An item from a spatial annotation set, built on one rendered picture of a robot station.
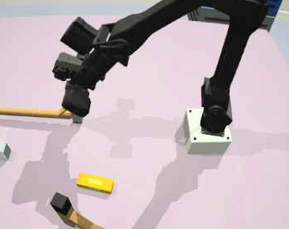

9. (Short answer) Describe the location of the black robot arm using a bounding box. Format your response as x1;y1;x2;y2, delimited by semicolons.
53;0;269;137

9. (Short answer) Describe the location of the yellow rectangular block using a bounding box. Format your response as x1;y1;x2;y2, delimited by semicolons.
77;172;114;194

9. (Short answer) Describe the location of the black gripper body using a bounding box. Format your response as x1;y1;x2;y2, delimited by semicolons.
62;53;106;118

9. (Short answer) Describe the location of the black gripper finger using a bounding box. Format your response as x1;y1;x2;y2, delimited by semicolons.
64;85;73;93

